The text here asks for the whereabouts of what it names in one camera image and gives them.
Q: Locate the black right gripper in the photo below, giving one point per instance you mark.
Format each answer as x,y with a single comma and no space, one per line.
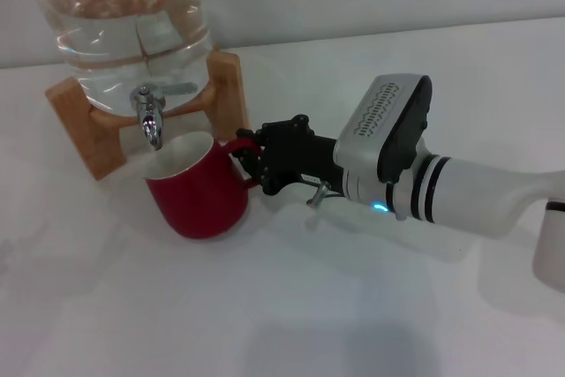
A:
291,156

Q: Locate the red ceramic cup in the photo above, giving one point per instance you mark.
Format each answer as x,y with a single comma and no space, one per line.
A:
198,205

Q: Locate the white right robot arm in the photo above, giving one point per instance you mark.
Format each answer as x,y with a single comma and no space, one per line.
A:
476,196

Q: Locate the chrome metal faucet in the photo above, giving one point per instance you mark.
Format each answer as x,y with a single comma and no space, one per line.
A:
150,123

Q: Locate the light wooden dispenser stand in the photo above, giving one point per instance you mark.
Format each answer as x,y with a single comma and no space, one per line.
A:
92,143

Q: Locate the clear glass water dispenser jar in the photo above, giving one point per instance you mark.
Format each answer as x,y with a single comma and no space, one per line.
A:
110,41

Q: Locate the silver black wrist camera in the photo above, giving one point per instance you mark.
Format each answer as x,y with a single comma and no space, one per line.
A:
379,125

